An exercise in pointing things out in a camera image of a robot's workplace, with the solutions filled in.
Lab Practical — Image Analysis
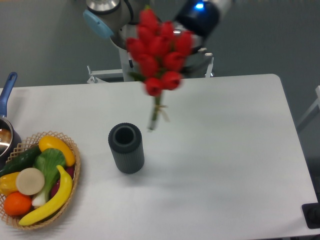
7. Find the red tulip bouquet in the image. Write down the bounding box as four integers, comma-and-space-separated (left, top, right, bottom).
126, 6, 194, 131

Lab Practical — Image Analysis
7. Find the woven wicker basket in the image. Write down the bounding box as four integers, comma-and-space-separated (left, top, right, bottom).
0, 131, 81, 231

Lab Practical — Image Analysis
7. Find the blue handled saucepan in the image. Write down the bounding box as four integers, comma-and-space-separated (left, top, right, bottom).
0, 72, 22, 170

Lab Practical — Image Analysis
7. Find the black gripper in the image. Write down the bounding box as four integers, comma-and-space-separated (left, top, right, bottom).
173, 21, 213, 73

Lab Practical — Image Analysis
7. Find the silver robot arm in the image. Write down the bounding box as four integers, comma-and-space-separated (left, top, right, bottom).
83, 0, 234, 82

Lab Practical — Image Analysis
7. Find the dark red vegetable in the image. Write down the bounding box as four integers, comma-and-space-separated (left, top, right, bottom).
50, 166, 75, 199

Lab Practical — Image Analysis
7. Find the yellow bell pepper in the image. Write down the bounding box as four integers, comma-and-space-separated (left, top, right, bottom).
0, 172, 20, 196

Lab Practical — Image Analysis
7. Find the dark grey ribbed vase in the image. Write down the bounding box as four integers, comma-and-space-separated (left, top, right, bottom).
108, 122, 145, 174

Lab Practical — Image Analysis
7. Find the green bok choy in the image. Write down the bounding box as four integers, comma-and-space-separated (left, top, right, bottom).
32, 148, 66, 208

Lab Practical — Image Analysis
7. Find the black device at table edge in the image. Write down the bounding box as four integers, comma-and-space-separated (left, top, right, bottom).
301, 202, 320, 229

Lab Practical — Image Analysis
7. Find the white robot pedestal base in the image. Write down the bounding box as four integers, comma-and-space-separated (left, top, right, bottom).
87, 37, 215, 84

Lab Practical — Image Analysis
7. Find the beige round disc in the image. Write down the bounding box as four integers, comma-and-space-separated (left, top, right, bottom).
15, 167, 45, 196

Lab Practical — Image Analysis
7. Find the white frame at right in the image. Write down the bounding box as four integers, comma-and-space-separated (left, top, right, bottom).
296, 85, 320, 132

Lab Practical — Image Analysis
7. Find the green cucumber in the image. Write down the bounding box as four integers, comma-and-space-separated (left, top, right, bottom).
0, 145, 41, 177

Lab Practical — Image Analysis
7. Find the yellow banana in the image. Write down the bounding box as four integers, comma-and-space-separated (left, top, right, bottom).
18, 165, 73, 227

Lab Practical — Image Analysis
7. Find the orange fruit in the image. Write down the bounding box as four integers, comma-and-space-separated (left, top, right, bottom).
3, 191, 32, 216

